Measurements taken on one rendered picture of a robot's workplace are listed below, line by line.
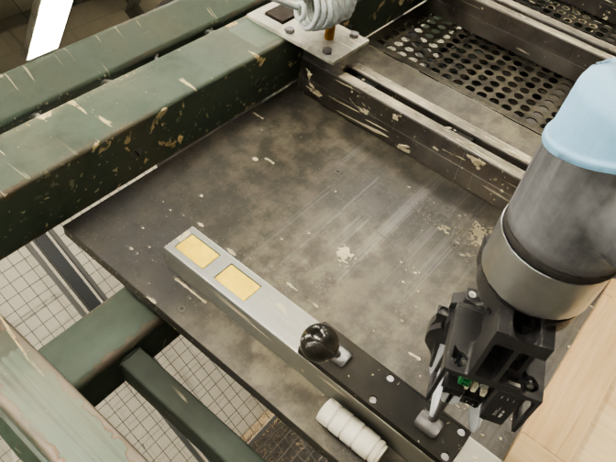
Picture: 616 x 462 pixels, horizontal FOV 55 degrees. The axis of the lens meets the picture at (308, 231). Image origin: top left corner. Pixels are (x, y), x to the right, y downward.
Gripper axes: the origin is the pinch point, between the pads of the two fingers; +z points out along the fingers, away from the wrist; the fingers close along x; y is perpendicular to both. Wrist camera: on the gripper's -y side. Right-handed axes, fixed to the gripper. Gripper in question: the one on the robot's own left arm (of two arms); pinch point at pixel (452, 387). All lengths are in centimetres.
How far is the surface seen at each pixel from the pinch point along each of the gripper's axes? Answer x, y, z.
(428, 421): -0.3, 0.4, 7.1
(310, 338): -14.0, 1.7, -2.3
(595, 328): 18.4, -22.5, 11.1
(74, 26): -360, -401, 273
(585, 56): 14, -83, 7
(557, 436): 14.5, -5.6, 11.2
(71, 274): -130, -85, 157
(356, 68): -25, -56, 6
